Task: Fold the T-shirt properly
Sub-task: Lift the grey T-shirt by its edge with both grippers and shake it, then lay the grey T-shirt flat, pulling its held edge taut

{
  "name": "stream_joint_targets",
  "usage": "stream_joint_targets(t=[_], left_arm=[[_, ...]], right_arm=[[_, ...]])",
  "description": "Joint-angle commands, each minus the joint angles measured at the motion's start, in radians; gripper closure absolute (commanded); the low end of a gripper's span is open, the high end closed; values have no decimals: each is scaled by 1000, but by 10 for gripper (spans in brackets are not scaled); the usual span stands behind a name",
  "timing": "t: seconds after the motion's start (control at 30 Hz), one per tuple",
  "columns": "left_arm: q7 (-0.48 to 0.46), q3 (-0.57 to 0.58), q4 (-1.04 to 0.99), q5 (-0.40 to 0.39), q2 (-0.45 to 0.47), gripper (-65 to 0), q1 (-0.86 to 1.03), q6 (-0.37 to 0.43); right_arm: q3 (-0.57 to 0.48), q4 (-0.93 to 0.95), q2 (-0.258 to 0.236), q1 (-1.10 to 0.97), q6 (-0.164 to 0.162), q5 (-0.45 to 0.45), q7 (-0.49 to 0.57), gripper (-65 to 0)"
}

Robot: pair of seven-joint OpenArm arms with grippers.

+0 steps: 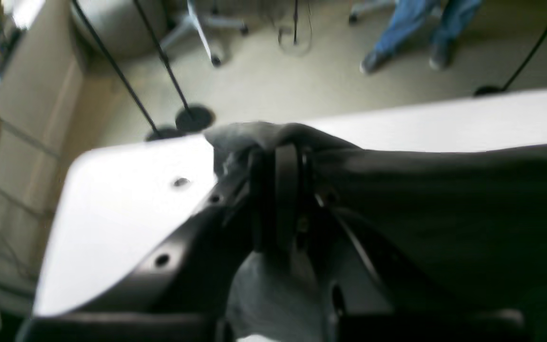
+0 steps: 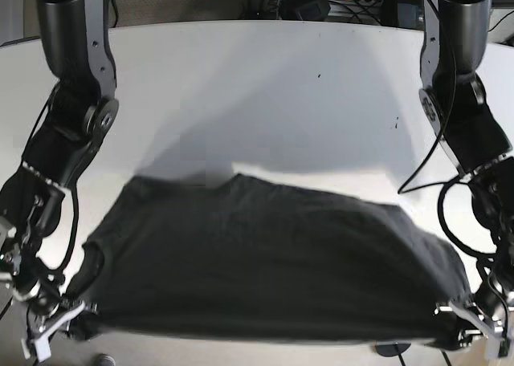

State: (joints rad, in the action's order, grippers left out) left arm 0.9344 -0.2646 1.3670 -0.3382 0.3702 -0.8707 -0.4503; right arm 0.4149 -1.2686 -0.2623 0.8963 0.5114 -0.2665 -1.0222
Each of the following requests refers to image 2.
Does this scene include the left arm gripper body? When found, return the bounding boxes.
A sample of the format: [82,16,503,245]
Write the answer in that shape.
[434,301,513,341]

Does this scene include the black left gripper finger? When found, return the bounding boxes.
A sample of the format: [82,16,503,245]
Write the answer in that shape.
[457,325,482,350]

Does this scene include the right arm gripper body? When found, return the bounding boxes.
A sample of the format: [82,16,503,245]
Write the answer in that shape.
[22,299,98,346]

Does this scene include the dark grey T-shirt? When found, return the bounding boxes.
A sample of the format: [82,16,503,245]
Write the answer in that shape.
[68,175,471,350]

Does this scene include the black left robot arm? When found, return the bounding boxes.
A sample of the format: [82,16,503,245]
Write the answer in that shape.
[414,0,513,358]

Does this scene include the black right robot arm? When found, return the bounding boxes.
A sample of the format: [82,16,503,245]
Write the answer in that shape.
[1,0,119,361]

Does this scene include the grey sneaker shoe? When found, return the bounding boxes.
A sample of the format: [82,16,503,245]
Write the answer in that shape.
[92,354,116,366]

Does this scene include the black round stand base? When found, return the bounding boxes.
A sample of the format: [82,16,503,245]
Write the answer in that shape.
[373,343,411,358]

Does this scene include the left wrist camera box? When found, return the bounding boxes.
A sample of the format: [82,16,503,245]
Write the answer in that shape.
[484,335,513,360]

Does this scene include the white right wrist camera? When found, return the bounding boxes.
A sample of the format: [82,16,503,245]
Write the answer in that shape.
[21,336,51,362]

